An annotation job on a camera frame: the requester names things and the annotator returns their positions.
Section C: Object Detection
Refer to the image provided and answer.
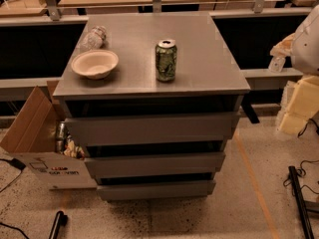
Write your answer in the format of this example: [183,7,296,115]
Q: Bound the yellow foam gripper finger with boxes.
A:
[278,76,319,134]

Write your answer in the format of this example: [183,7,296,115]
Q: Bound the cans inside cardboard box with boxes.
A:
[55,121,85,159]

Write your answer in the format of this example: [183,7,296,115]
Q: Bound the black floor stand left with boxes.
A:
[49,211,68,239]

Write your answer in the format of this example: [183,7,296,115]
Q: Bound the black floor stand right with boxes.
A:
[288,166,314,239]

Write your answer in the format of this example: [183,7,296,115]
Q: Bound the green soda can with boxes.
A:
[156,39,177,82]

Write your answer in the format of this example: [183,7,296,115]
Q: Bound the black cables on right floor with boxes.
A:
[282,118,319,196]

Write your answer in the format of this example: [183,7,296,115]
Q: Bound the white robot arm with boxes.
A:
[278,6,319,134]

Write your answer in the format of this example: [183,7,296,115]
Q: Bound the grey three-drawer cabinet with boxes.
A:
[54,13,250,188]

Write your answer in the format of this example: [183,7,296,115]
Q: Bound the metal railing frame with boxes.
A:
[0,0,319,27]

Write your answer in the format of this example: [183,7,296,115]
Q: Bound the black power adapter cable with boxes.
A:
[0,157,27,194]

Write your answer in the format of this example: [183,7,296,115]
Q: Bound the beige paper bowl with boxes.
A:
[71,50,119,80]

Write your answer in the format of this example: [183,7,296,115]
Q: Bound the grey bottom drawer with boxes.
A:
[97,180,215,201]

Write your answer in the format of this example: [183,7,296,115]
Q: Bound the black floor stand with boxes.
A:
[49,211,68,239]
[288,166,314,239]

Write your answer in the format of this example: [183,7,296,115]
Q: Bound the grey top drawer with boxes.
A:
[66,113,239,146]

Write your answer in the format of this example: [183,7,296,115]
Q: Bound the open cardboard box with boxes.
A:
[0,87,97,189]

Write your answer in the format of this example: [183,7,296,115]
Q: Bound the crumpled clear plastic bottle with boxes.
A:
[80,26,107,51]

